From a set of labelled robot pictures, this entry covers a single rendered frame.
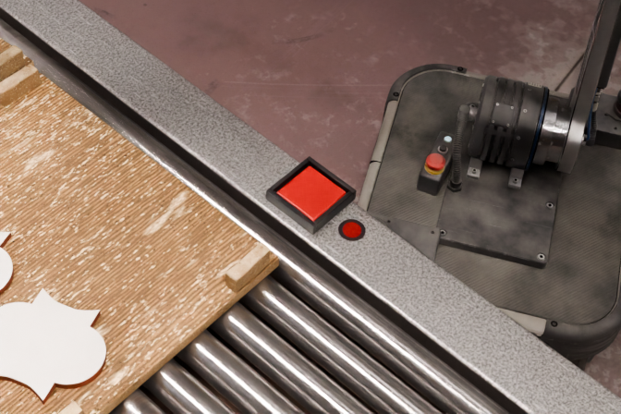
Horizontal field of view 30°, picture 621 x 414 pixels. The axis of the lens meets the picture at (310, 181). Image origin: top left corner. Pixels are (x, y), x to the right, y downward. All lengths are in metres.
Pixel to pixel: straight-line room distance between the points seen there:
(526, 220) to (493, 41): 0.81
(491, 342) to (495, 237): 0.93
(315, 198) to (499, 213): 0.93
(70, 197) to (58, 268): 0.10
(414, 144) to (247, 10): 0.77
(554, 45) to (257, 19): 0.75
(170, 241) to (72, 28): 0.39
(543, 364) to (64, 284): 0.53
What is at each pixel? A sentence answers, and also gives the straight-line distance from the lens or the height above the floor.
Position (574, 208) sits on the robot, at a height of 0.24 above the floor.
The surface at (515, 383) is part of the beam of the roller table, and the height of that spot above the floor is 0.92.
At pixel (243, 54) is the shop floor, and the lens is 2.84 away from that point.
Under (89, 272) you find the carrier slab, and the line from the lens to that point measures 1.29.
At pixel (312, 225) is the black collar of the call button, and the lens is 1.33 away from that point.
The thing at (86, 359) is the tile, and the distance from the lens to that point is 1.22.
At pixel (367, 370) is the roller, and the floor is 0.92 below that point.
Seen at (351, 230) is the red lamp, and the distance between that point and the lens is 1.35.
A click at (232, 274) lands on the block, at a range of 1.25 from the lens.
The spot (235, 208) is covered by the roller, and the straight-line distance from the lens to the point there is 1.36.
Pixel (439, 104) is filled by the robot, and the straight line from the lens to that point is 2.44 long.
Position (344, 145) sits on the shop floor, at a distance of 2.65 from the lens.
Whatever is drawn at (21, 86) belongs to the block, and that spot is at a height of 0.95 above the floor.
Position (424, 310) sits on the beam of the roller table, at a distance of 1.30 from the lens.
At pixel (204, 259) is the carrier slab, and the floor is 0.94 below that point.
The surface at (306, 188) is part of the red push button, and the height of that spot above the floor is 0.93.
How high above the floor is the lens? 1.99
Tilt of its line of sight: 51 degrees down
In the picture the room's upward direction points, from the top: 5 degrees clockwise
